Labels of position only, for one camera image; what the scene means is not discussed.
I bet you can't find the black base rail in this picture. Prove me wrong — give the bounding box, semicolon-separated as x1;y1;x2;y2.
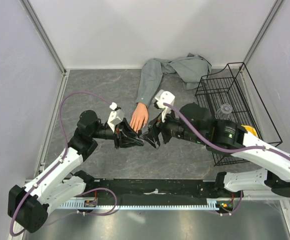
85;179;231;206

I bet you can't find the black wire rack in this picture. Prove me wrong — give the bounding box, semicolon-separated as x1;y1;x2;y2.
195;61;283;167

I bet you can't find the clear plastic jar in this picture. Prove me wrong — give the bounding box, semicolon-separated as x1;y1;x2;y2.
215;103;233;120

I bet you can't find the grey shirt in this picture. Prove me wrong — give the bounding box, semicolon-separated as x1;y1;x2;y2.
135;53;212;106

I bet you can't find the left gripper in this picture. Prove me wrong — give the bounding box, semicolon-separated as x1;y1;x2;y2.
91;117;144;149

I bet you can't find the yellow lidded container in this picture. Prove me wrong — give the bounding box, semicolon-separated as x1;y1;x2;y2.
242;125;259;138

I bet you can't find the mannequin hand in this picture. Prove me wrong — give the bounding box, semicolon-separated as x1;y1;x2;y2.
130;102;149;133

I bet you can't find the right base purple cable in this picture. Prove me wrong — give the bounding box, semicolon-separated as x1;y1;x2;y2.
217;188;245;217

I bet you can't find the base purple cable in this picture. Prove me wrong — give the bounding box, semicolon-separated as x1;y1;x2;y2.
217;188;245;217
75;187;118;217

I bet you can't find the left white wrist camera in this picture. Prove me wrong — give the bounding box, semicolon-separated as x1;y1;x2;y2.
107;102;124;133

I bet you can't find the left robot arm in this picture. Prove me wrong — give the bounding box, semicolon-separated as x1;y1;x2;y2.
7;109;144;233

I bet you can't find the grey slotted cable duct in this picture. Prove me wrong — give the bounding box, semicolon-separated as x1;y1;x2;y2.
58;198;219;211

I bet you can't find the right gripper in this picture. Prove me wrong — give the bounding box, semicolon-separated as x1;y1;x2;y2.
140;102;206;149

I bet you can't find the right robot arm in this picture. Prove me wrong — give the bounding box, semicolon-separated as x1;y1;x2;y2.
143;103;290;198

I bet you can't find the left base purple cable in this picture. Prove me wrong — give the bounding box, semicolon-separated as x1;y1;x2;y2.
75;187;118;217

